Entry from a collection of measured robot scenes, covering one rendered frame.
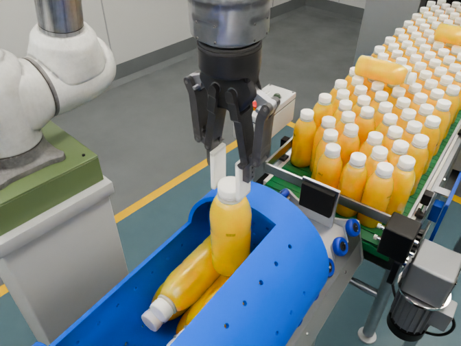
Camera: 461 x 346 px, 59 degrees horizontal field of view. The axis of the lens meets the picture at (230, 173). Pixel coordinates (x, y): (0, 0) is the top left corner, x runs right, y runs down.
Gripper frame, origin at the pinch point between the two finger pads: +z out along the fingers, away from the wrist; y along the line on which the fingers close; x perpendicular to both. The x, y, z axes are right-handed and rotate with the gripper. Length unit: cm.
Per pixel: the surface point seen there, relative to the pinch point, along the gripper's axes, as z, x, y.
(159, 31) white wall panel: 106, 232, -253
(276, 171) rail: 37, 44, -16
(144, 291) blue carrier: 27.6, -10.7, -12.3
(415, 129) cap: 26, 71, 13
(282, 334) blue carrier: 20.4, -6.7, 14.4
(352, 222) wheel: 35, 36, 10
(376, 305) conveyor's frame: 108, 71, 20
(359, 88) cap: 26, 83, -9
